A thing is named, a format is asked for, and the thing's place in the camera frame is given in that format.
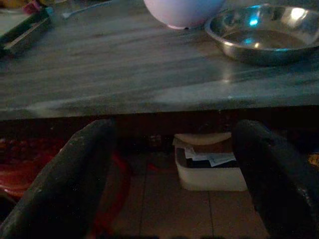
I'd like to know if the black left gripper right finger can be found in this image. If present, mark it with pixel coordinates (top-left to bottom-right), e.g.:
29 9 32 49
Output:
231 119 319 239

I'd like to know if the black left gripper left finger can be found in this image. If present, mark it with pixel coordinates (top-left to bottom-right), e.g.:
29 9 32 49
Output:
0 119 117 239

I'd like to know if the white open box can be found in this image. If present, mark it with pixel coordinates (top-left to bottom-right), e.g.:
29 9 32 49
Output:
172 132 248 192

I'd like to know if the white paper sheet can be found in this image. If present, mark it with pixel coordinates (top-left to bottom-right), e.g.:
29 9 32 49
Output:
184 146 236 167

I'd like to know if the round steel plate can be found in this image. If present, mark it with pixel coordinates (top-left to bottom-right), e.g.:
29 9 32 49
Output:
204 3 319 67

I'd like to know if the dark rectangular tray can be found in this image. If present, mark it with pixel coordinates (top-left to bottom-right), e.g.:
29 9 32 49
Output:
0 7 54 56

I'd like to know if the white spoon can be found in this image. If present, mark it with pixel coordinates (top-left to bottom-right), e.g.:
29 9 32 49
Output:
61 1 113 19

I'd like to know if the white round bowl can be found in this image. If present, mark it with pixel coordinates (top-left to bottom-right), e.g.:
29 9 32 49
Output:
143 0 227 30

